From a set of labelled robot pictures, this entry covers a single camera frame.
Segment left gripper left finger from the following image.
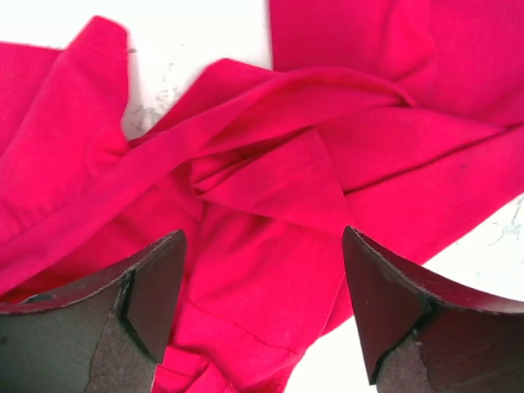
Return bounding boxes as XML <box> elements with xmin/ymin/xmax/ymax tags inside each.
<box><xmin>1</xmin><ymin>231</ymin><xmax>187</xmax><ymax>392</ymax></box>

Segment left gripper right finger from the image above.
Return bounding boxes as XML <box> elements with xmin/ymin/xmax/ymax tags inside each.
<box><xmin>342</xmin><ymin>227</ymin><xmax>523</xmax><ymax>392</ymax></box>

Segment magenta t shirt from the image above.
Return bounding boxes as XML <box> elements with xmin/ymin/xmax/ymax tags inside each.
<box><xmin>1</xmin><ymin>1</ymin><xmax>523</xmax><ymax>392</ymax></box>

